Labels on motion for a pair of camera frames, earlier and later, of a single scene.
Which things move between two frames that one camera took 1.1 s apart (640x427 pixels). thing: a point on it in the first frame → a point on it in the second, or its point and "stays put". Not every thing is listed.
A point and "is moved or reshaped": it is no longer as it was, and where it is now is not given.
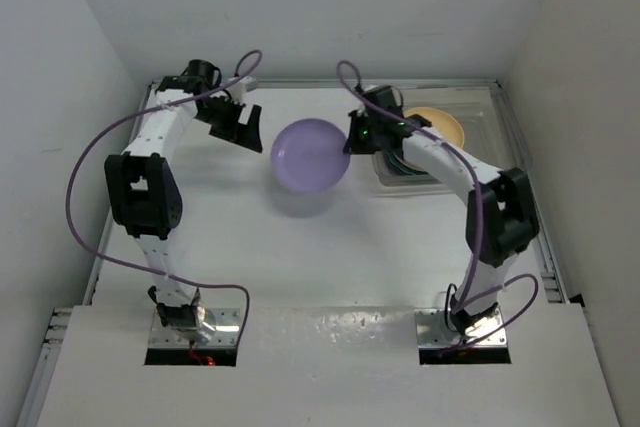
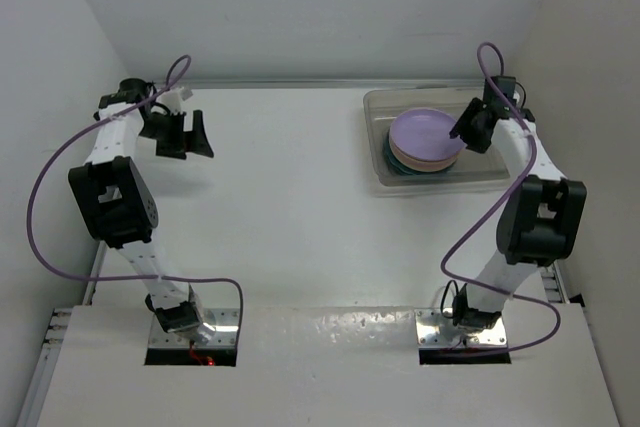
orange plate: [441, 122] → [421, 163]
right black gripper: [356, 145] → [475, 144]
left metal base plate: [226, 333] stays put
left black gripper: [244, 134] → [195, 139]
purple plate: [307, 155] is moved or reshaped
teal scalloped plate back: [403, 166] stays put
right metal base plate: [432, 331] stays put
